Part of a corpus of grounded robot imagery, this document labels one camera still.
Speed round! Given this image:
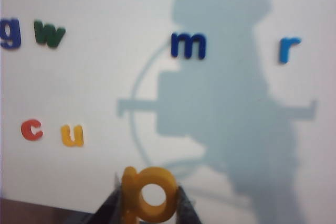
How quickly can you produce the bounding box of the blue letter g magnet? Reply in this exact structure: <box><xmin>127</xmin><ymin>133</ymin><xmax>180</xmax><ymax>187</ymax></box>
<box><xmin>0</xmin><ymin>17</ymin><xmax>22</xmax><ymax>50</ymax></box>

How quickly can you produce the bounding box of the green letter w magnet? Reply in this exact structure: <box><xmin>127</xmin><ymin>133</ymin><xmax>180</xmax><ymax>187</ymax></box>
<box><xmin>33</xmin><ymin>19</ymin><xmax>67</xmax><ymax>49</ymax></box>

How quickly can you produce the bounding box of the yellow letter u magnet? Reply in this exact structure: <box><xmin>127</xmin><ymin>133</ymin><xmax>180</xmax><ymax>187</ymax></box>
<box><xmin>60</xmin><ymin>124</ymin><xmax>85</xmax><ymax>147</ymax></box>

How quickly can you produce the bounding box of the yellow letter p magnet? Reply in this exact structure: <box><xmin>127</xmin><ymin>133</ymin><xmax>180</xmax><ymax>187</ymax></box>
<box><xmin>121</xmin><ymin>166</ymin><xmax>180</xmax><ymax>224</ymax></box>

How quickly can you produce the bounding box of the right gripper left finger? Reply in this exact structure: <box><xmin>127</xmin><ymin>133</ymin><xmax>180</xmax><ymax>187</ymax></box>
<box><xmin>91</xmin><ymin>172</ymin><xmax>123</xmax><ymax>224</ymax></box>

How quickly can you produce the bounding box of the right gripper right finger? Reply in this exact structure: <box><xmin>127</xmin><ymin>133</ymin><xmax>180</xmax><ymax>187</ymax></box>
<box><xmin>174</xmin><ymin>185</ymin><xmax>203</xmax><ymax>224</ymax></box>

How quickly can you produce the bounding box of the light blue letter r magnet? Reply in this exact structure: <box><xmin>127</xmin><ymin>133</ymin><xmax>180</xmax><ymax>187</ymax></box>
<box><xmin>278</xmin><ymin>36</ymin><xmax>302</xmax><ymax>65</ymax></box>

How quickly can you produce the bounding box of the dark blue letter m magnet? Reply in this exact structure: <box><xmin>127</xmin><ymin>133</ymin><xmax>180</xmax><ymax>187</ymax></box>
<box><xmin>170</xmin><ymin>32</ymin><xmax>207</xmax><ymax>60</ymax></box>

